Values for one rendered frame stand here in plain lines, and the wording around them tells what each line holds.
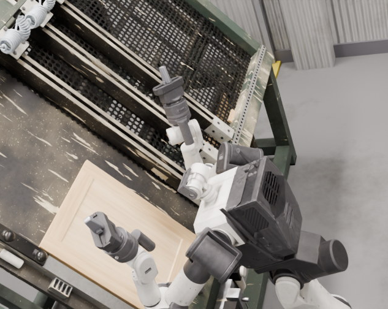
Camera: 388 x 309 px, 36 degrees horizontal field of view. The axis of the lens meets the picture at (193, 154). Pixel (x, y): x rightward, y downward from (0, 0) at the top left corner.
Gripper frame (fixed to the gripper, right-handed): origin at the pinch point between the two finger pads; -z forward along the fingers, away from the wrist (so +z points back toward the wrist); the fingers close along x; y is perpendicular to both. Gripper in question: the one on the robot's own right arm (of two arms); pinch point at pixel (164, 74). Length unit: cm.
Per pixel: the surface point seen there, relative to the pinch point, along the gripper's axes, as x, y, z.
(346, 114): -183, 98, 112
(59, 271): 64, 0, 45
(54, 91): 26, 43, -2
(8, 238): 74, -5, 23
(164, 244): 20, 11, 66
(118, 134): 11.4, 32.8, 23.0
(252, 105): -77, 57, 52
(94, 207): 38, 18, 39
